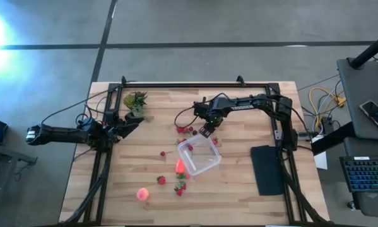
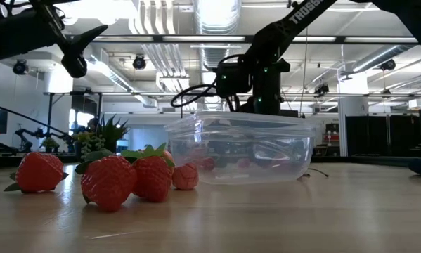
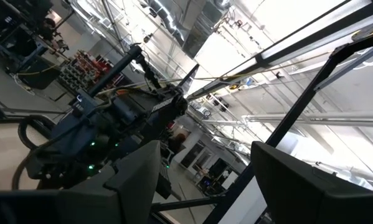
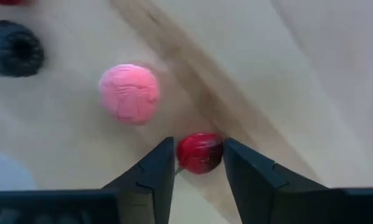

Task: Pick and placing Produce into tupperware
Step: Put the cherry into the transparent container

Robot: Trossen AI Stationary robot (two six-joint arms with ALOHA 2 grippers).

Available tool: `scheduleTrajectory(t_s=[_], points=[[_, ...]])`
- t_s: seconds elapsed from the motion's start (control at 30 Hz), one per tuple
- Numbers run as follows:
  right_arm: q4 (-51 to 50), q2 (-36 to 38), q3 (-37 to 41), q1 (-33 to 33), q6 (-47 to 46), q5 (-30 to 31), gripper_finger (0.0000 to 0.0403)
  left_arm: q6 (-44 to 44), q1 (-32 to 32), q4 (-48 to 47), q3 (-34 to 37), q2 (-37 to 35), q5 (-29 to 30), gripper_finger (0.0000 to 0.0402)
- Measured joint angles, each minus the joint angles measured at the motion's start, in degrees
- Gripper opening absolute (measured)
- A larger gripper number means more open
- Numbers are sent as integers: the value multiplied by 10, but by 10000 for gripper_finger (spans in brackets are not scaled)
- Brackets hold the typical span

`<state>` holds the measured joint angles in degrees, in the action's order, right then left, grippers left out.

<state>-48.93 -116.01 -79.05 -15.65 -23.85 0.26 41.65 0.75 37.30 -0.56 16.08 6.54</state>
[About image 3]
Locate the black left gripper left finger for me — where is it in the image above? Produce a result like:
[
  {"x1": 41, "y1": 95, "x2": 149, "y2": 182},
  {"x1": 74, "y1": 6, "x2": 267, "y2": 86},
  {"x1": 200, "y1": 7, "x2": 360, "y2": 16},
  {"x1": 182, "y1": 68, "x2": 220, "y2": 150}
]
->
[{"x1": 0, "y1": 140, "x2": 161, "y2": 224}]

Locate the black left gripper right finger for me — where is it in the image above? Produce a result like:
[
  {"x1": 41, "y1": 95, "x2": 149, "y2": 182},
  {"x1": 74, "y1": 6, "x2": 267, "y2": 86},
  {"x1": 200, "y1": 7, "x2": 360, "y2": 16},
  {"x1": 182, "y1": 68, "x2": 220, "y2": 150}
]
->
[{"x1": 250, "y1": 141, "x2": 373, "y2": 224}]

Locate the person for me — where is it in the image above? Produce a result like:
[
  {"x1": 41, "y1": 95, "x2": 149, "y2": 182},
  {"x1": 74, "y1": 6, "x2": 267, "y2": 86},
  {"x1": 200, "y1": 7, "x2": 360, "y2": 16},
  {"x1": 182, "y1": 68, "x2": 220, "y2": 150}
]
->
[{"x1": 168, "y1": 133, "x2": 187, "y2": 156}]

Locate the shelf with red bins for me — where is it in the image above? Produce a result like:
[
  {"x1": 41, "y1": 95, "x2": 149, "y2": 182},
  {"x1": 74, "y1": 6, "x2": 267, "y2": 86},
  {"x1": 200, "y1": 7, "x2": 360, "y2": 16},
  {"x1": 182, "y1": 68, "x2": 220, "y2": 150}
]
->
[{"x1": 58, "y1": 51, "x2": 125, "y2": 94}]

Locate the black cart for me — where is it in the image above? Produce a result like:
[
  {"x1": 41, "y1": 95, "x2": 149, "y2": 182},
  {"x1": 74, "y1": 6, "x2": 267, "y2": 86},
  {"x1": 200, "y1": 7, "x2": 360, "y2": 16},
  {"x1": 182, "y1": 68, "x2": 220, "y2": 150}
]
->
[{"x1": 0, "y1": 0, "x2": 69, "y2": 91}]

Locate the sleeved cable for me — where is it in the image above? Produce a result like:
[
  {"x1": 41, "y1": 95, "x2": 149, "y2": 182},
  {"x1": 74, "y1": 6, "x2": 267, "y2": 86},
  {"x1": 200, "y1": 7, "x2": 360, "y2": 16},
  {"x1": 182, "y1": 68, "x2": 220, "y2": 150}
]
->
[{"x1": 11, "y1": 102, "x2": 112, "y2": 190}]

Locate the black aluminium frame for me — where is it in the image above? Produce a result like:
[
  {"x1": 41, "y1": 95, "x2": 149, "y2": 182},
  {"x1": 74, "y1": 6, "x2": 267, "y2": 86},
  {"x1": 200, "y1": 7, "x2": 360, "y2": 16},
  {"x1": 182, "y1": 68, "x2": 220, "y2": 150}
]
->
[{"x1": 0, "y1": 0, "x2": 373, "y2": 224}]

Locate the silver air duct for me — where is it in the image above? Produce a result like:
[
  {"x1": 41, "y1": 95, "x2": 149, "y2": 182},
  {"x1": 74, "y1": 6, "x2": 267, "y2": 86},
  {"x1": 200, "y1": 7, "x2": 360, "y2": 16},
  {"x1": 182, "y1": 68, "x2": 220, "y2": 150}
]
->
[{"x1": 147, "y1": 0, "x2": 192, "y2": 44}]

